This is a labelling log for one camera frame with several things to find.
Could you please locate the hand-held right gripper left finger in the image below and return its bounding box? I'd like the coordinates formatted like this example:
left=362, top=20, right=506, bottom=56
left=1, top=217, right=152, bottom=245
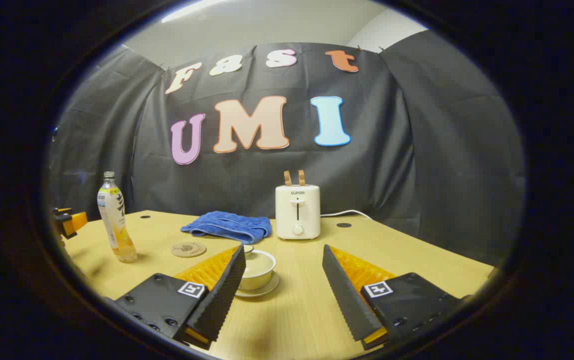
left=112, top=244, right=247, bottom=351

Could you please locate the clear plastic water bottle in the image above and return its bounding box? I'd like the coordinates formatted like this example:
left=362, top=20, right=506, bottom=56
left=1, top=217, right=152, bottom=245
left=97, top=171, right=138, bottom=263

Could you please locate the white ceramic saucer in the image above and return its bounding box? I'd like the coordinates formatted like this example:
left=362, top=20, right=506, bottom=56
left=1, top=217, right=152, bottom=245
left=234, top=271, right=280, bottom=299

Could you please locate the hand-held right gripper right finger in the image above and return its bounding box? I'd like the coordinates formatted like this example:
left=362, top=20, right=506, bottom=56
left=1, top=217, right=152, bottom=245
left=322, top=244, right=468, bottom=351

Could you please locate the white ceramic teacup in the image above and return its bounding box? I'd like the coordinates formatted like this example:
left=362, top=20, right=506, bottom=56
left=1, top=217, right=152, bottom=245
left=239, top=250, right=277, bottom=291

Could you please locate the round wooden coaster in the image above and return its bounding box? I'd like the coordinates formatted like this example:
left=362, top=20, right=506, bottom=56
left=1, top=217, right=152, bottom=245
left=170, top=241, right=207, bottom=258

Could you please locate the blue folded towel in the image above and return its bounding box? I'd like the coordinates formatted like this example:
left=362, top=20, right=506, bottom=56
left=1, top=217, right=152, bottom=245
left=180, top=211, right=273, bottom=245

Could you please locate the white toaster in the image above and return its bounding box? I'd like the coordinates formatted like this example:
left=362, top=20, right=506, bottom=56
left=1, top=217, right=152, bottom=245
left=275, top=184, right=321, bottom=241

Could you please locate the white power cable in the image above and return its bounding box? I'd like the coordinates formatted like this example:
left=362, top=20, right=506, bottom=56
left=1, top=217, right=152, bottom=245
left=320, top=209, right=374, bottom=221

